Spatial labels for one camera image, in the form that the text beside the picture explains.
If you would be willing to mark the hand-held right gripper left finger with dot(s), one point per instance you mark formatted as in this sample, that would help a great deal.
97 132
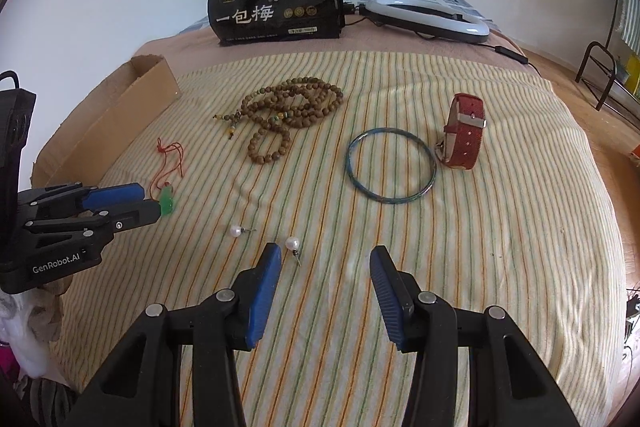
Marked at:
265 292

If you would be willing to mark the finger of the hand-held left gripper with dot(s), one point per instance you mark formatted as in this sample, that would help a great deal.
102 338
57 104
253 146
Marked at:
135 216
115 195

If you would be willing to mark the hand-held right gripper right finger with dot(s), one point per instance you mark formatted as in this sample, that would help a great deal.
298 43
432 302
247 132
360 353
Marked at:
386 292

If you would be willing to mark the white pearl earring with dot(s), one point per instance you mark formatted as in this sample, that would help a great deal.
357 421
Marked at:
234 231
292 244

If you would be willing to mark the cardboard box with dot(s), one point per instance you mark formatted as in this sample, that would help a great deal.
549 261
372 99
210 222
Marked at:
125 107

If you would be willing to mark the blue bangle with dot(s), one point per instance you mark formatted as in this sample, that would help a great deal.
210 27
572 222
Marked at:
389 199

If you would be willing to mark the white plastic bag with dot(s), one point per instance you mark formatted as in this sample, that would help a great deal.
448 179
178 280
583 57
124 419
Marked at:
25 322

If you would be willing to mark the striped yellow blanket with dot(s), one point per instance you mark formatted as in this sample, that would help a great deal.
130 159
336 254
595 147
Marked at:
325 207

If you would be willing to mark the pink blanket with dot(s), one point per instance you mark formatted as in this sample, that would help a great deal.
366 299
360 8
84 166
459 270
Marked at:
400 52

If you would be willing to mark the black metal rack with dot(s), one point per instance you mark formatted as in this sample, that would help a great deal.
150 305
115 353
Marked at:
600 72

